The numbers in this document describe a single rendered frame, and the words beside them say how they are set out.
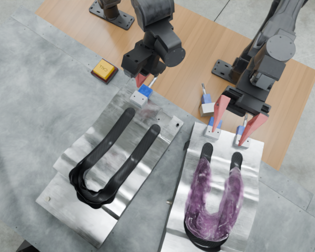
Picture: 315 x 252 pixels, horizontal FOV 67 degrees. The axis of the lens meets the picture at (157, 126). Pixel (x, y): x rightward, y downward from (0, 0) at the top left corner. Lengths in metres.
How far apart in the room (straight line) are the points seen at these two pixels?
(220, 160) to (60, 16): 0.91
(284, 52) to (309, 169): 1.57
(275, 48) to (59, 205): 0.76
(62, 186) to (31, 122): 0.29
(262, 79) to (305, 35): 1.98
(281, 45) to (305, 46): 1.86
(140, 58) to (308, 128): 1.69
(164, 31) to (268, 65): 0.25
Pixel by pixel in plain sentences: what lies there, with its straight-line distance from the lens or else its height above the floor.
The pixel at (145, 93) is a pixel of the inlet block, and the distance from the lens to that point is 0.86.
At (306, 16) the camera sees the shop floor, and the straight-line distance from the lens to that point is 2.58.
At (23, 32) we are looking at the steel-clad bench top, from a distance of 1.23.
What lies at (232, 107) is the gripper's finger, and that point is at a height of 1.18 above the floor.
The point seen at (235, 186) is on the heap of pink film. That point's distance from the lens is 0.83.
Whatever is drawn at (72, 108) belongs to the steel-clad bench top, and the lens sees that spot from 1.00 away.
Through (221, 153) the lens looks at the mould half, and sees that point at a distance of 0.88.
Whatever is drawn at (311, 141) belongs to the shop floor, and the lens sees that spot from 2.09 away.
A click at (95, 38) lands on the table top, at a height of 0.80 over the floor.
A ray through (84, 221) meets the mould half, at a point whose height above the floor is 0.86.
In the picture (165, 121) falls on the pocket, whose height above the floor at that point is 0.86.
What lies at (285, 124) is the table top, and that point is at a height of 0.80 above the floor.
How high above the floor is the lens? 1.69
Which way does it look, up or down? 75 degrees down
